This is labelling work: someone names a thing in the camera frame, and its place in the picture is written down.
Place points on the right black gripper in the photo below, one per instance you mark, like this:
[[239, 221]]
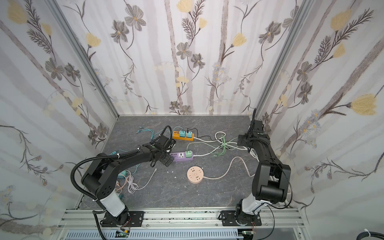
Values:
[[256, 126]]

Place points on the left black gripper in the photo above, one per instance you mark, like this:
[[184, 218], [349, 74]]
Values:
[[165, 157]]

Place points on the purple power strip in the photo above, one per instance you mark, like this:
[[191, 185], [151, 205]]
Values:
[[180, 157]]

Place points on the orange power strip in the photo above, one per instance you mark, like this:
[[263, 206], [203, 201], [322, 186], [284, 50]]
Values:
[[177, 137]]

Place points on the teal USB charger plug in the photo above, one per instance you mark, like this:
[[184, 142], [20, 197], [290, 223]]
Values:
[[182, 134]]

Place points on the green charger plug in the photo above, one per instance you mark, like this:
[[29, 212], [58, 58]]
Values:
[[188, 154]]

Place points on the pink round power strip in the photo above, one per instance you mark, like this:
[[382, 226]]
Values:
[[195, 174]]

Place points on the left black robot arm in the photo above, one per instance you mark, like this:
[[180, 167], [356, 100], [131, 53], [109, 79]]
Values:
[[96, 177]]

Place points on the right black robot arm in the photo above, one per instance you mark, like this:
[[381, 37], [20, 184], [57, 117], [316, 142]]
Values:
[[271, 181]]

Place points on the teal charger beside pink plug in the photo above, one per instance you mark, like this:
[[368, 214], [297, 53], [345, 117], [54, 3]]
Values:
[[122, 175]]

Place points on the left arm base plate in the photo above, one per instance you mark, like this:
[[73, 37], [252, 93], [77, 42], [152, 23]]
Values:
[[135, 219]]

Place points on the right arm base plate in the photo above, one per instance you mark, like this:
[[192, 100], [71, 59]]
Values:
[[239, 219]]

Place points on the aluminium mounting rail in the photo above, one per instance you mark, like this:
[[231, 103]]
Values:
[[186, 218]]

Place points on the white slotted cable duct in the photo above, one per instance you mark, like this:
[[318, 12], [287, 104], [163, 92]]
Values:
[[178, 234]]

